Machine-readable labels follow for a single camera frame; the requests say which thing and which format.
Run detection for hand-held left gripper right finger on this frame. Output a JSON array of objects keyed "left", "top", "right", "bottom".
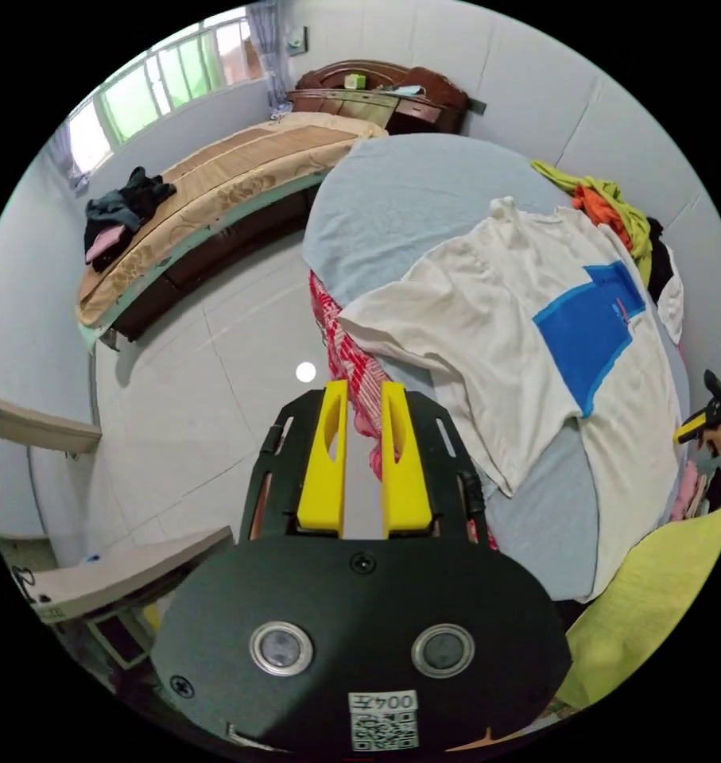
[{"left": 381, "top": 381, "right": 432, "bottom": 539}]

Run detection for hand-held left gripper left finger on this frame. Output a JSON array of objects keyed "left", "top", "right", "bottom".
[{"left": 297, "top": 381, "right": 350, "bottom": 534}]

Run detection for white t-shirt with blue print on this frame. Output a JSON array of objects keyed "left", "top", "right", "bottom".
[{"left": 335, "top": 196, "right": 687, "bottom": 499}]

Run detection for person's body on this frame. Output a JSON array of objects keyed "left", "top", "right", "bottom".
[{"left": 552, "top": 499, "right": 721, "bottom": 711}]

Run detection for beige table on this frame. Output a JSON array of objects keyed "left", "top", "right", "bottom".
[{"left": 30, "top": 526, "right": 237, "bottom": 625}]

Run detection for bed with light blue sheet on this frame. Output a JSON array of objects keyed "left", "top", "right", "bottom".
[{"left": 302, "top": 133, "right": 692, "bottom": 603}]

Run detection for wooden bed with woven mat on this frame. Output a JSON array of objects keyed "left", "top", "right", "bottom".
[{"left": 76, "top": 59, "right": 486, "bottom": 354}]

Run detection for pile of dark clothes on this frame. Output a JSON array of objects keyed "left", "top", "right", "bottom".
[{"left": 83, "top": 166, "right": 178, "bottom": 275}]

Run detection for light purple curtain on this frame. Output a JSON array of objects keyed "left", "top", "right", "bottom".
[{"left": 243, "top": 2, "right": 297, "bottom": 115}]

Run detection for window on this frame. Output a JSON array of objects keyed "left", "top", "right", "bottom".
[{"left": 66, "top": 16, "right": 267, "bottom": 175}]

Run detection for beige wall shelf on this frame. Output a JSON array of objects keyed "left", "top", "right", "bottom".
[{"left": 0, "top": 387, "right": 103, "bottom": 455}]

